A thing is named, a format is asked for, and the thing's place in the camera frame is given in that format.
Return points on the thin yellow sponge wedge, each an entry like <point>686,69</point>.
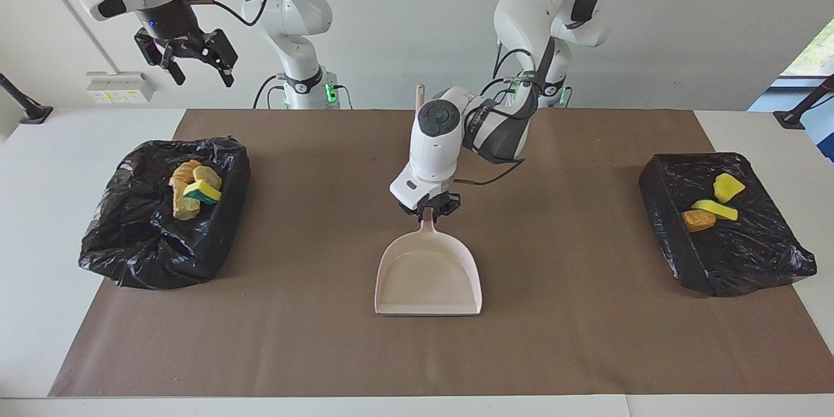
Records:
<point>202,192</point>

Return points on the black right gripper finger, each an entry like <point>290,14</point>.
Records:
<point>221,55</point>
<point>166,62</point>

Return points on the black clamp stand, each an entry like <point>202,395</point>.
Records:
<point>795,117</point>
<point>29,111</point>

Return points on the white wall socket box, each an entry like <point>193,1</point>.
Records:
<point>120,86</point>

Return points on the beige plastic dustpan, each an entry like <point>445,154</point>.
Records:
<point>427,273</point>

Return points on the crumpled black bag lined bin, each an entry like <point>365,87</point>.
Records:
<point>143,247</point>

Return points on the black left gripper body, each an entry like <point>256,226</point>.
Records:
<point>435,202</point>

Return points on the flat black bag lined bin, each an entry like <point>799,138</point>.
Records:
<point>717,254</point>

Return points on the small pale trash lump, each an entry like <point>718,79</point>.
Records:
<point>208,176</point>

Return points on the large pale trash lump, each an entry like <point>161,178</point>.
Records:
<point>184,207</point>

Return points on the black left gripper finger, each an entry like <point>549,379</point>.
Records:
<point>449,208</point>
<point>407,210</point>

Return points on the orange white ridged trash piece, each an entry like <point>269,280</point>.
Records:
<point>184,172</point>

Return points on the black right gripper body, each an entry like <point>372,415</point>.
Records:
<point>172,23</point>

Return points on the blue panel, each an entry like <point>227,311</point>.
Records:
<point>824,133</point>

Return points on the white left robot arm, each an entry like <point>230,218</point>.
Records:
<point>456,137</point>

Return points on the brown paper table mat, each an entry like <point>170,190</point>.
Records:
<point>417,365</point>

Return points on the window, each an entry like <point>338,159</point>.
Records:
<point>814,55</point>

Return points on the plain yellow sponge chunk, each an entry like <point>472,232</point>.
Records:
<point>728,187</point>

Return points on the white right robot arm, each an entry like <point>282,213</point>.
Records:
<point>287,13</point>

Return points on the green topped yellow sponge chunk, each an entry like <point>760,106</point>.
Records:
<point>715,209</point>

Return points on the brown cork trash piece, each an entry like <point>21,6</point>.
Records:
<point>698,220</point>

